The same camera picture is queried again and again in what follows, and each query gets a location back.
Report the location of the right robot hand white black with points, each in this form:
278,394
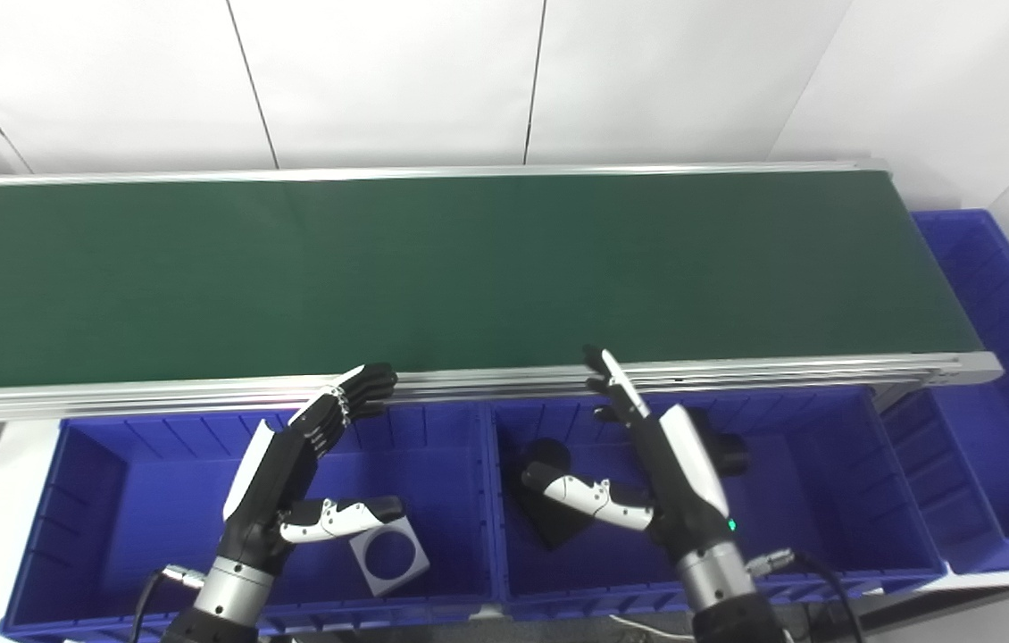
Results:
679,482

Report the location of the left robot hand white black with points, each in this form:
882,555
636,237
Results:
277,482

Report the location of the black cylinder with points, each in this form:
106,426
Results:
549,527
730,454

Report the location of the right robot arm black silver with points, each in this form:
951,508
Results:
728,598

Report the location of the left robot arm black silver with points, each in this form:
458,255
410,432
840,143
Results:
223,594

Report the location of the blue plastic bin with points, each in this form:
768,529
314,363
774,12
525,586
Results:
996,446
826,500
138,500

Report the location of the grey square plate with hole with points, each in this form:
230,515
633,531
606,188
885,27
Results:
415,572

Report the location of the green conveyor belt aluminium frame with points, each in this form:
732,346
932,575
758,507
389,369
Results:
469,268

